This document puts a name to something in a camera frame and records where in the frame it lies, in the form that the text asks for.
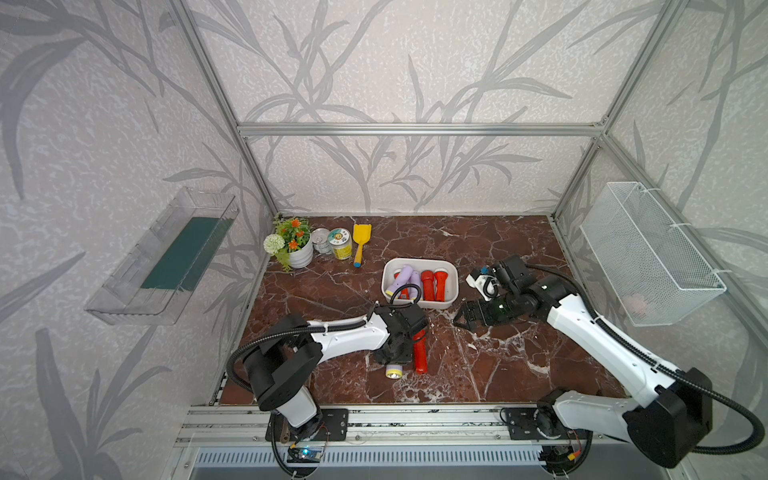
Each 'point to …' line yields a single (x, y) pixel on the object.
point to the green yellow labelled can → (341, 242)
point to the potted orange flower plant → (292, 243)
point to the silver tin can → (321, 240)
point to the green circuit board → (310, 455)
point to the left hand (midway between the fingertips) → (403, 362)
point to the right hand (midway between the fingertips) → (466, 318)
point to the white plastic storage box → (392, 265)
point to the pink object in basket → (636, 302)
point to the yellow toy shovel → (361, 236)
